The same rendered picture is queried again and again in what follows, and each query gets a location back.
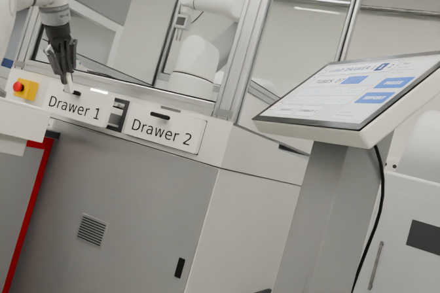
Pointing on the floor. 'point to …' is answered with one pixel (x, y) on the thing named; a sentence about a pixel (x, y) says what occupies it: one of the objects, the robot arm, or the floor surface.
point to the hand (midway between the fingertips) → (67, 82)
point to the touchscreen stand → (331, 218)
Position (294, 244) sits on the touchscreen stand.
